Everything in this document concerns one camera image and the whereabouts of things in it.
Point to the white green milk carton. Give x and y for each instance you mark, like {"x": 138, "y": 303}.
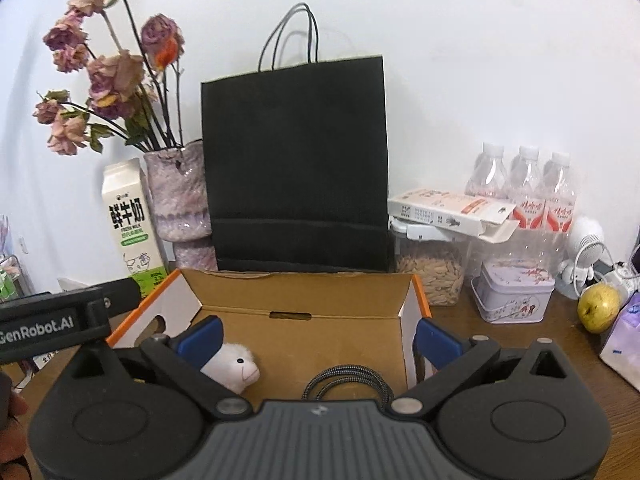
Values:
{"x": 132, "y": 230}

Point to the white plush sheep toy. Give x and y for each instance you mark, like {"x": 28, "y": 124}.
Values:
{"x": 234, "y": 362}

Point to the clear container of seeds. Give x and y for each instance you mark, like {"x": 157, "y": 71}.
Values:
{"x": 435, "y": 272}

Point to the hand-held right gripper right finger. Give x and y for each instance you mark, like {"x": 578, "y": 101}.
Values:
{"x": 436, "y": 341}

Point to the floral tin box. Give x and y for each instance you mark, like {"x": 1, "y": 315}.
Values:
{"x": 515, "y": 292}

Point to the red printed cardboard box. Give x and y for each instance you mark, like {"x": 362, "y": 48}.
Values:
{"x": 310, "y": 340}

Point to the white desk fan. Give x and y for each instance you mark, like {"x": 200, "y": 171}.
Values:
{"x": 587, "y": 245}

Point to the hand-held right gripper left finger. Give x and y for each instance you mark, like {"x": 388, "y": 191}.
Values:
{"x": 205, "y": 336}

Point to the white flat carton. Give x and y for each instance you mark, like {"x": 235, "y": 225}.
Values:
{"x": 450, "y": 210}

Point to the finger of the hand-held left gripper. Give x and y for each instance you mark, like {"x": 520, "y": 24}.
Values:
{"x": 122, "y": 296}

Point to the purple plastic bag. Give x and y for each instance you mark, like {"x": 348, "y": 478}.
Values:
{"x": 625, "y": 340}

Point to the black paper bag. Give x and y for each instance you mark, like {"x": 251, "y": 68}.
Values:
{"x": 295, "y": 170}

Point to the dried rose bouquet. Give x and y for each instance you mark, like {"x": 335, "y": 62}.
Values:
{"x": 115, "y": 72}

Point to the mottled purple vase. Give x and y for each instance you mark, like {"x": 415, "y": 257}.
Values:
{"x": 180, "y": 200}

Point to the green apple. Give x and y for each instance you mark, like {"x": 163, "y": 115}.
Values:
{"x": 598, "y": 310}

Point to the person's left hand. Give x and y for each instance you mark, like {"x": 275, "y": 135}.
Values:
{"x": 14, "y": 442}

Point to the clear water bottle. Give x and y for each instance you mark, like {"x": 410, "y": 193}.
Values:
{"x": 487, "y": 175}
{"x": 527, "y": 185}
{"x": 560, "y": 195}

